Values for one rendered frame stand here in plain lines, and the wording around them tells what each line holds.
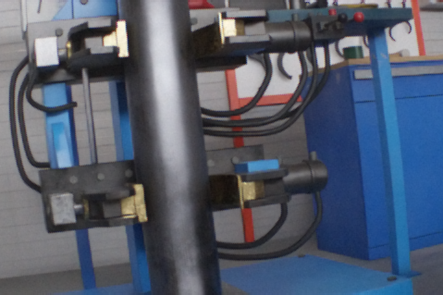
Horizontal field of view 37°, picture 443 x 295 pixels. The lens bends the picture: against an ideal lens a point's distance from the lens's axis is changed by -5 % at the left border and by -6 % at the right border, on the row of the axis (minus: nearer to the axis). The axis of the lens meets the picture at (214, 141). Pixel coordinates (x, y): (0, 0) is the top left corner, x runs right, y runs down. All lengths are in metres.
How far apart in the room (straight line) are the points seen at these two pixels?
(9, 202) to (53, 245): 0.35
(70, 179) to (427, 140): 1.88
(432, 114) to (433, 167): 0.26
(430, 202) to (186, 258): 1.72
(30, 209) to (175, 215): 2.11
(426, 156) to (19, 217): 2.25
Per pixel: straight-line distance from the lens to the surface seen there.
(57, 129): 2.20
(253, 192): 2.00
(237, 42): 2.01
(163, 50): 2.00
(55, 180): 2.20
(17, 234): 4.03
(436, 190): 3.47
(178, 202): 1.99
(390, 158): 2.78
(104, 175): 2.20
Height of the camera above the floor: 0.62
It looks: level
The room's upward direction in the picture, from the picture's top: 7 degrees counter-clockwise
